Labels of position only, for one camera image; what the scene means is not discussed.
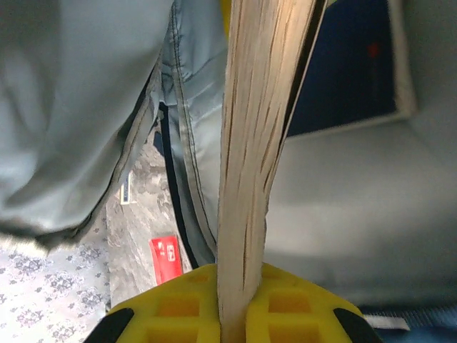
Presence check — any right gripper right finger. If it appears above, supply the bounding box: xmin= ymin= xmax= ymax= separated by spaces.
xmin=245 ymin=263 xmax=383 ymax=343

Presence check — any navy blue student backpack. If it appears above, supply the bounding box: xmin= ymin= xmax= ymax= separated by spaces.
xmin=0 ymin=0 xmax=457 ymax=343

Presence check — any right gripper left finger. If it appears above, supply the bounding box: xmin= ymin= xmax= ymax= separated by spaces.
xmin=84 ymin=263 xmax=221 ymax=343

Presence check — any blue book with yellow label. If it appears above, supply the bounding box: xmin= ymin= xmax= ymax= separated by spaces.
xmin=215 ymin=0 xmax=328 ymax=343
xmin=286 ymin=0 xmax=418 ymax=139

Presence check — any red gold box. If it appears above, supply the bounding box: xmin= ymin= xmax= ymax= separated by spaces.
xmin=148 ymin=234 xmax=184 ymax=286

